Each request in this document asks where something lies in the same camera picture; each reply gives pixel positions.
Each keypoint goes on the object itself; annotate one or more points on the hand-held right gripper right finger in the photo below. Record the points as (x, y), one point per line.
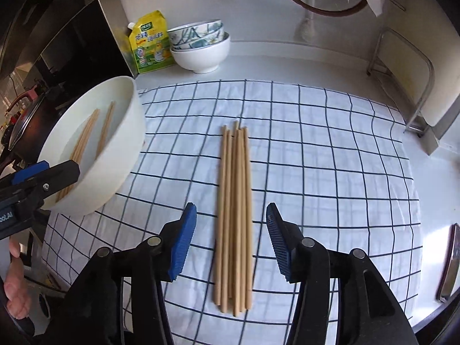
(280, 248)

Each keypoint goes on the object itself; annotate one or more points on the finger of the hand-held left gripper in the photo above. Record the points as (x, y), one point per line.
(61, 179)
(30, 171)

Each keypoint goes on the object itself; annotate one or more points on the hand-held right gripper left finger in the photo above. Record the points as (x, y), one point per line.
(181, 248)

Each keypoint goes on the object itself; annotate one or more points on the bundle of wooden chopsticks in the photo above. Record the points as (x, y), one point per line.
(233, 222)

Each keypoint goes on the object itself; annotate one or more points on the cream round basin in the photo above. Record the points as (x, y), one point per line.
(118, 133)

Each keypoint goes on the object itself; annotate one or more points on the person's left hand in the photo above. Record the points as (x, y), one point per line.
(16, 298)

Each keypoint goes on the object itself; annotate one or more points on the glass pot lid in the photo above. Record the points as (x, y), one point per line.
(21, 122)

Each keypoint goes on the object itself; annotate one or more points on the white checked cloth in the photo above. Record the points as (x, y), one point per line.
(323, 151)

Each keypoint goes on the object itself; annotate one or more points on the black range hood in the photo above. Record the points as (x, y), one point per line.
(72, 25)

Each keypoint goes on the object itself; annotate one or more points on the yellow seasoning pouch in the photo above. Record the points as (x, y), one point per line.
(151, 46)

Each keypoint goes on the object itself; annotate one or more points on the shiny dark flat object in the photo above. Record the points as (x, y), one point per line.
(451, 266)

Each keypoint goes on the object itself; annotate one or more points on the metal board rack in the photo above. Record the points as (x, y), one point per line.
(413, 126)

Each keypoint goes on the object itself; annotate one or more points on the plain white bowl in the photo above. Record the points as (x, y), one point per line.
(201, 61)

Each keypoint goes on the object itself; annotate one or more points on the blue patterned bowl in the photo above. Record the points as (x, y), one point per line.
(215, 43)
(194, 34)

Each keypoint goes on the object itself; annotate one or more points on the white dish brush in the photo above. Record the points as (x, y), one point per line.
(305, 30)

